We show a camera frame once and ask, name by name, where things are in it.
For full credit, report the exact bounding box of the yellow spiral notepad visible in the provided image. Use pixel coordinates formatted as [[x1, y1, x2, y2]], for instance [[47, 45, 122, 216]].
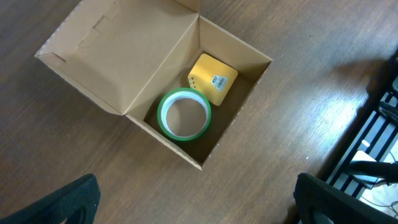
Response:
[[188, 53, 238, 106]]

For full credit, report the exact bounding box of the brown cardboard box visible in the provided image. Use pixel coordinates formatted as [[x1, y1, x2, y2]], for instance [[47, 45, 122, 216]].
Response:
[[35, 0, 271, 169]]

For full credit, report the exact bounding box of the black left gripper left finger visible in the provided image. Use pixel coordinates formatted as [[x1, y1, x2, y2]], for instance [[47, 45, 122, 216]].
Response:
[[1, 174, 101, 224]]

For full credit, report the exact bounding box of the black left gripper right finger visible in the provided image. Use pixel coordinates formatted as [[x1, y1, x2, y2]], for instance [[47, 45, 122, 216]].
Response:
[[294, 173, 397, 224]]

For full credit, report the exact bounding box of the green tape roll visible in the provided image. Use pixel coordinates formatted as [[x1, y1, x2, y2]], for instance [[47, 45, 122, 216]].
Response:
[[157, 88, 211, 141]]

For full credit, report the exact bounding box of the black metal rack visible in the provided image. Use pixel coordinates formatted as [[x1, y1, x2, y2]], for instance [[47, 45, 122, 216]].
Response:
[[321, 53, 397, 198]]

